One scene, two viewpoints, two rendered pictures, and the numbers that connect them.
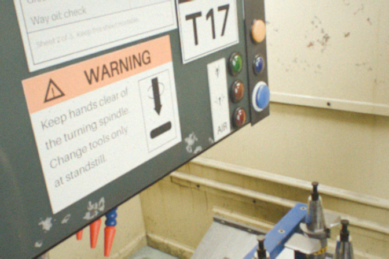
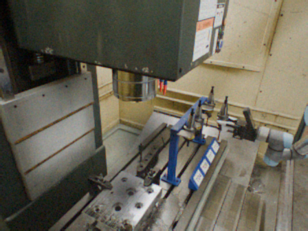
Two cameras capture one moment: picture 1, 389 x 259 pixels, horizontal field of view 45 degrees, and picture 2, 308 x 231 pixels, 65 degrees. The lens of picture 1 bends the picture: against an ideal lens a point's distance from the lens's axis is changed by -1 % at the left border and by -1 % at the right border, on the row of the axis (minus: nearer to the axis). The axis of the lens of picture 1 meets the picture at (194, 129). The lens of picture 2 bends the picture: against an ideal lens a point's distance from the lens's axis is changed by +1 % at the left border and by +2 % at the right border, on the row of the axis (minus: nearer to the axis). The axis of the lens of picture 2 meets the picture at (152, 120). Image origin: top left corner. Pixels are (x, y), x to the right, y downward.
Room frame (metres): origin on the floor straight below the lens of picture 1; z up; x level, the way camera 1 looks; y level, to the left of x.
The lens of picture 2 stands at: (-0.34, 0.36, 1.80)
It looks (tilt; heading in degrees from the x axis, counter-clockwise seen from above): 29 degrees down; 348
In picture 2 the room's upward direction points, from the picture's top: 2 degrees clockwise
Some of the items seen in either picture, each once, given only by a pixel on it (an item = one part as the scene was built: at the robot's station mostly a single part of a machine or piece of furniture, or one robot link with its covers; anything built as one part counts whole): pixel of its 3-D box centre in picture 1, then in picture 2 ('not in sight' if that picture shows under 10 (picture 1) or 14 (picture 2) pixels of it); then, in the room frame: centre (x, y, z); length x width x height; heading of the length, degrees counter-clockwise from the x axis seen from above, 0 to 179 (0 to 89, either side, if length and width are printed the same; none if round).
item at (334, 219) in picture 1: (325, 218); not in sight; (0.90, -0.27, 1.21); 0.07 x 0.05 x 0.01; 50
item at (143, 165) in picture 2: not in sight; (148, 161); (0.73, 0.15, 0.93); 0.26 x 0.05 x 0.06; 145
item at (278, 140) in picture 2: not in sight; (279, 139); (0.52, -0.47, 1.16); 0.11 x 0.08 x 0.09; 50
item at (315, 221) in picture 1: (315, 211); (211, 97); (0.85, -0.23, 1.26); 0.04 x 0.04 x 0.07
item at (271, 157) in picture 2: not in sight; (276, 154); (0.53, -0.48, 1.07); 0.11 x 0.08 x 0.11; 88
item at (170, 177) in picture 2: not in sight; (172, 158); (0.59, 0.05, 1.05); 0.10 x 0.05 x 0.30; 50
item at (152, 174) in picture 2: not in sight; (151, 180); (0.53, 0.17, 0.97); 0.13 x 0.03 x 0.15; 140
